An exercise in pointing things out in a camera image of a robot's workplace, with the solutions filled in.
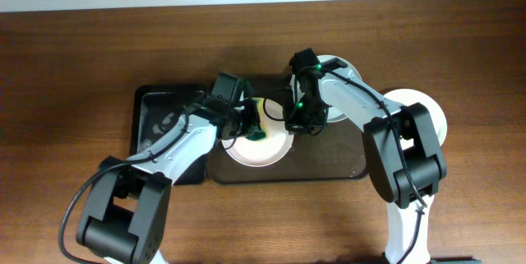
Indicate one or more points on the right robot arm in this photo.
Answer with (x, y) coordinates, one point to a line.
(403, 154)

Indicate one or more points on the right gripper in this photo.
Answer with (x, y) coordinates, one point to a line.
(306, 122)

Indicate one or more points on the small black tray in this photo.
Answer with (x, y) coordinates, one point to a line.
(158, 107)

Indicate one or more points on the white plate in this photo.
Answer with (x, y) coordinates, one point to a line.
(410, 96)
(265, 152)

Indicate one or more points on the pale green plate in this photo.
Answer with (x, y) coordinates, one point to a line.
(321, 62)

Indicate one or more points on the green and yellow sponge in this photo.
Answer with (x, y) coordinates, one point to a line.
(259, 132)

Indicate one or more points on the brown plastic serving tray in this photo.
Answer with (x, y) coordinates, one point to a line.
(336, 153)

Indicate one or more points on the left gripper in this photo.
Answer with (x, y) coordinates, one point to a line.
(247, 120)

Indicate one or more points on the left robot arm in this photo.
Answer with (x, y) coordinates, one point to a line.
(125, 213)

